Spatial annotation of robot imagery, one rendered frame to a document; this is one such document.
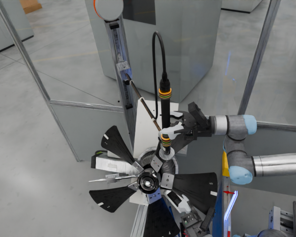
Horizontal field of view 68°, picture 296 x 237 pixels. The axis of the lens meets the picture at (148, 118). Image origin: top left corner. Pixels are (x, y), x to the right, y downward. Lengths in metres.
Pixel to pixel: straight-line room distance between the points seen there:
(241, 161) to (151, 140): 0.69
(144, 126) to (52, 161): 1.89
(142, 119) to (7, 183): 2.19
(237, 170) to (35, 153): 2.83
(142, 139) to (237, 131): 0.71
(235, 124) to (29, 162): 2.78
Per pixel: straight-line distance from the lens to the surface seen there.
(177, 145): 1.13
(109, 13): 1.32
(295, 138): 2.02
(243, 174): 0.86
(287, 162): 0.90
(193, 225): 1.14
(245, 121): 0.88
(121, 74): 1.36
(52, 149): 3.24
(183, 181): 1.23
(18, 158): 3.39
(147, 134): 1.41
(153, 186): 1.19
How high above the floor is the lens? 2.26
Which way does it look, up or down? 45 degrees down
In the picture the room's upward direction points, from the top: 6 degrees counter-clockwise
